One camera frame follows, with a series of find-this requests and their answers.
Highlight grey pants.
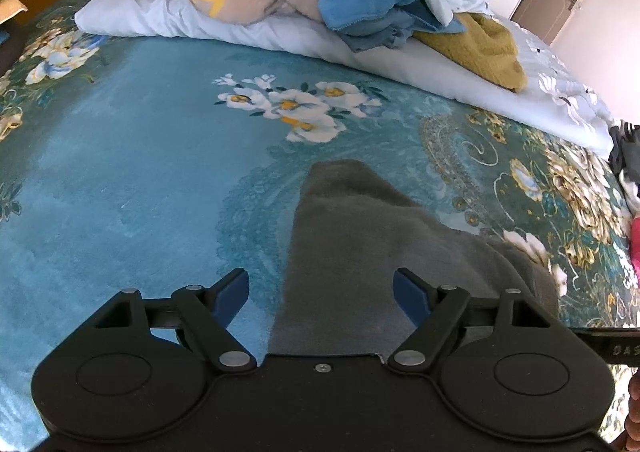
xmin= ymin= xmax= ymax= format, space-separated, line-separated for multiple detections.
xmin=267 ymin=159 xmax=561 ymax=358

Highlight mustard yellow sweater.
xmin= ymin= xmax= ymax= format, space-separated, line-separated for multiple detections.
xmin=412 ymin=12 xmax=528 ymax=93

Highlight dark brown pillow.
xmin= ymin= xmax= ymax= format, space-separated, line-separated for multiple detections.
xmin=0 ymin=25 xmax=25 ymax=76

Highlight bright pink cloth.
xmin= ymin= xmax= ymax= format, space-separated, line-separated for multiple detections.
xmin=631 ymin=217 xmax=640 ymax=285

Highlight teal floral bed sheet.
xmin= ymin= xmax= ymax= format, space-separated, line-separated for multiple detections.
xmin=0 ymin=0 xmax=640 ymax=452

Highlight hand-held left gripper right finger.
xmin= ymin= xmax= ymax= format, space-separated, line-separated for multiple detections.
xmin=387 ymin=268 xmax=552 ymax=374

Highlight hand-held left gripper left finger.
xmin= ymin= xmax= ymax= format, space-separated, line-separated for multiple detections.
xmin=90 ymin=268 xmax=258 ymax=374

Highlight person's right hand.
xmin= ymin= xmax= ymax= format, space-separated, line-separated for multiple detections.
xmin=624 ymin=372 xmax=640 ymax=452

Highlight light blue daisy quilt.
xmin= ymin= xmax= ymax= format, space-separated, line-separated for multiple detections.
xmin=74 ymin=0 xmax=615 ymax=160

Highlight dark clothes pile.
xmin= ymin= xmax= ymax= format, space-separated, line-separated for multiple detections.
xmin=609 ymin=121 xmax=640 ymax=213

